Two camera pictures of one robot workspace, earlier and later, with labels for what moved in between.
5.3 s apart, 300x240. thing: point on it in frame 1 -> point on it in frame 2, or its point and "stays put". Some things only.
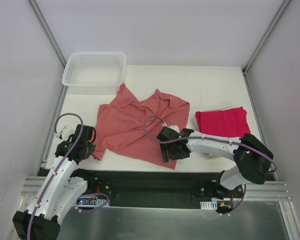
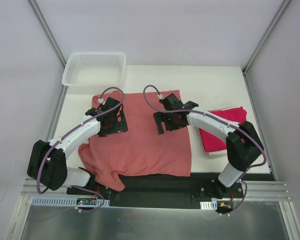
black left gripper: [89, 149] -> [123, 122]
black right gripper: [166, 152] -> [159, 122]
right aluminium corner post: [265, 36] stays put
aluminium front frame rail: [34, 186] stays put
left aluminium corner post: [44, 25] stays put
